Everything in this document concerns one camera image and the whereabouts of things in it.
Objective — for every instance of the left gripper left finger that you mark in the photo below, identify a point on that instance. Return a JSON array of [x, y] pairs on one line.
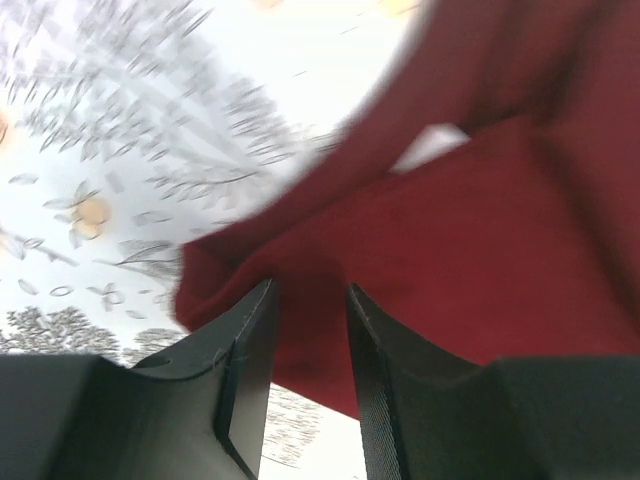
[[195, 410]]

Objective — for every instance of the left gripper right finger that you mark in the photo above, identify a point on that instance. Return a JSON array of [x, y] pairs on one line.
[[428, 414]]

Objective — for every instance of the dark red t shirt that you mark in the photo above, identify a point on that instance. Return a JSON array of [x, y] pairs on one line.
[[488, 198]]

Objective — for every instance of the floral patterned table mat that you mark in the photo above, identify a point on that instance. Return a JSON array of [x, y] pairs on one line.
[[129, 128]]

